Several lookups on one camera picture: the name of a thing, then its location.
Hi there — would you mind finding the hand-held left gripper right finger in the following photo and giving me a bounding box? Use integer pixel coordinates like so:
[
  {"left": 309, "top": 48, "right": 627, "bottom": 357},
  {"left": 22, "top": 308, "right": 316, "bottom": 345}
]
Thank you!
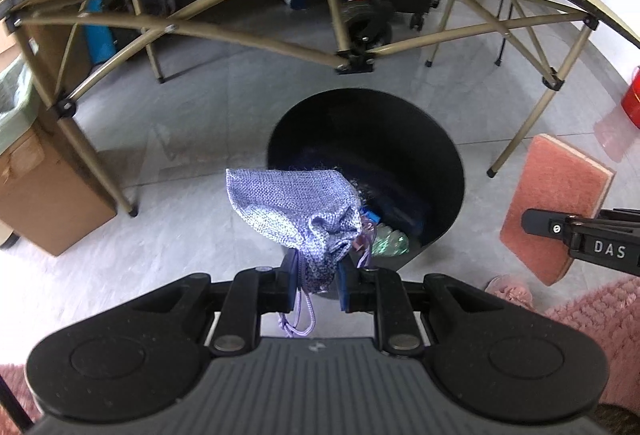
[{"left": 336, "top": 260, "right": 501, "bottom": 356}]

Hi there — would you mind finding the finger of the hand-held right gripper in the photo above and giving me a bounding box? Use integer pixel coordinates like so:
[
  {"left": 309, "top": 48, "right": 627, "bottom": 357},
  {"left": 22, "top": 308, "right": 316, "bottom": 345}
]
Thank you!
[{"left": 521, "top": 209, "right": 577, "bottom": 241}]

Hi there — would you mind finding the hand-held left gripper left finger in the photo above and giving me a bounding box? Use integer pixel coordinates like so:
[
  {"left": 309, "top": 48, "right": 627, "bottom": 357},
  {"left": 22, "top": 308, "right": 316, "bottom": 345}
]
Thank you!
[{"left": 130, "top": 249, "right": 300, "bottom": 356}]

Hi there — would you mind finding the pink sponge block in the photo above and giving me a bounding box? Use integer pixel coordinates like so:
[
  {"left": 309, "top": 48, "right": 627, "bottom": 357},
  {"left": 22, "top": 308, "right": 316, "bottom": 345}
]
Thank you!
[{"left": 500, "top": 134, "right": 617, "bottom": 287}]

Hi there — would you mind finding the purple woven drawstring pouch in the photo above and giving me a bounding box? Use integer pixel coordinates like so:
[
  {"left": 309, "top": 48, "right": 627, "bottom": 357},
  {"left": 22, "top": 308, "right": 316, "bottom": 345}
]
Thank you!
[{"left": 226, "top": 168, "right": 373, "bottom": 340}]

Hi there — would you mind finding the black trash bin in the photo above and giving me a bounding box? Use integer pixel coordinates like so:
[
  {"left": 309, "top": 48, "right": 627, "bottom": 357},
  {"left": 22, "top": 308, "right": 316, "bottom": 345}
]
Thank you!
[{"left": 266, "top": 88, "right": 466, "bottom": 301}]

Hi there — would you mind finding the pink fluffy slipper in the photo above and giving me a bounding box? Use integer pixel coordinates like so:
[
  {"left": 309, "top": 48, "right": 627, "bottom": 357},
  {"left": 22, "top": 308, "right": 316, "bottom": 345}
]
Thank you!
[{"left": 484, "top": 275, "right": 537, "bottom": 312}]

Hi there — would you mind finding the pink fluffy rug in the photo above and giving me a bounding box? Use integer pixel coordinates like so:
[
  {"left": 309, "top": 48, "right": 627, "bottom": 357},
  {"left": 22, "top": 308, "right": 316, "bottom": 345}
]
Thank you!
[
  {"left": 0, "top": 362, "right": 43, "bottom": 421},
  {"left": 544, "top": 276, "right": 640, "bottom": 408}
]

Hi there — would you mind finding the red container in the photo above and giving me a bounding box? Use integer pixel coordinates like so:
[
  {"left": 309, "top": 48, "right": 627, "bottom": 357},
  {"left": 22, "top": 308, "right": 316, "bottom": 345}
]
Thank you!
[{"left": 621, "top": 68, "right": 640, "bottom": 128}]

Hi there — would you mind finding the tan folding table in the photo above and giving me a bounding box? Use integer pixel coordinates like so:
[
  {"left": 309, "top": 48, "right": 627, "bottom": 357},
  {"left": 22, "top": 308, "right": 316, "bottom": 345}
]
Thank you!
[{"left": 0, "top": 0, "right": 640, "bottom": 218}]

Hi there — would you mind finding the brown cardboard box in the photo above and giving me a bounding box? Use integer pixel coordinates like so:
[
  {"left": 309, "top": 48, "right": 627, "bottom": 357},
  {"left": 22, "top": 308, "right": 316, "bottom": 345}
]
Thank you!
[{"left": 0, "top": 115, "right": 118, "bottom": 257}]

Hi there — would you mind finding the black stand leg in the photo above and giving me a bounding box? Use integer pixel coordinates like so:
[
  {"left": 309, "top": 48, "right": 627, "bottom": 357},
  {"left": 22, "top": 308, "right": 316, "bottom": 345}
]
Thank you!
[{"left": 0, "top": 372, "right": 33, "bottom": 433}]

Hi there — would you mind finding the bin with green liner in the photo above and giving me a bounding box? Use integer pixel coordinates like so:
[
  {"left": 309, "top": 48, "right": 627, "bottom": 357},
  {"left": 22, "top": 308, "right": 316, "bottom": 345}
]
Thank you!
[{"left": 0, "top": 60, "right": 41, "bottom": 151}]

